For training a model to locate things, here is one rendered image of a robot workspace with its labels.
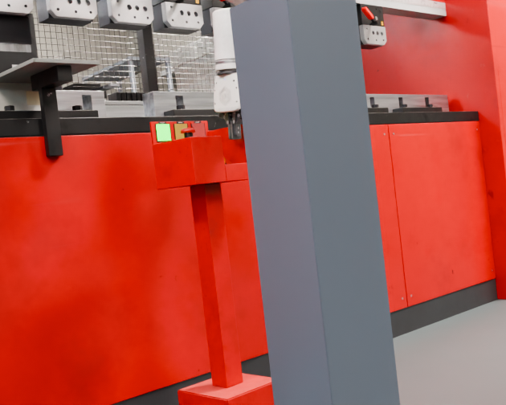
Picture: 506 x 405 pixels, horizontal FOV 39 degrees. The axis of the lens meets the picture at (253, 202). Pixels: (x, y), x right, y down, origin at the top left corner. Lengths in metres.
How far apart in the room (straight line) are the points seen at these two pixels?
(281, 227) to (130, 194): 0.75
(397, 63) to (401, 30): 0.16
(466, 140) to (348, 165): 2.02
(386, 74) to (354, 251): 2.46
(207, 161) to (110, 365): 0.62
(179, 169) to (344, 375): 0.74
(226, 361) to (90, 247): 0.47
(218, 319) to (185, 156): 0.44
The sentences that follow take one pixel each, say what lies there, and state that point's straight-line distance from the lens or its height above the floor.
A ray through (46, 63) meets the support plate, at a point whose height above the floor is 0.99.
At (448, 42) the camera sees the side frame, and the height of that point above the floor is 1.21.
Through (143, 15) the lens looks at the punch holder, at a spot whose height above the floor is 1.20.
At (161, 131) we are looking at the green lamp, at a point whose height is 0.81.
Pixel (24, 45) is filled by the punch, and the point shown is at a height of 1.10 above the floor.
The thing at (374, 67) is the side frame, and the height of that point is 1.19.
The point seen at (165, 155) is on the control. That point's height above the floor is 0.75.
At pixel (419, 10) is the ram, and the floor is 1.35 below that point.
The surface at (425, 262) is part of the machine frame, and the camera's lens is 3.06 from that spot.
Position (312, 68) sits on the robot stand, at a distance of 1.37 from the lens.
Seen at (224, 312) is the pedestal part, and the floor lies 0.32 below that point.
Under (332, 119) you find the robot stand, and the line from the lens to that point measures 1.39.
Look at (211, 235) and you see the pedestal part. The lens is 1.90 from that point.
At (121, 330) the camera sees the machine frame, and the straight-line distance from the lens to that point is 2.04.
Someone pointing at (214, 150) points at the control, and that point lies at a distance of 1.87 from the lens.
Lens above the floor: 0.63
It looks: 1 degrees down
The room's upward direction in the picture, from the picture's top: 6 degrees counter-clockwise
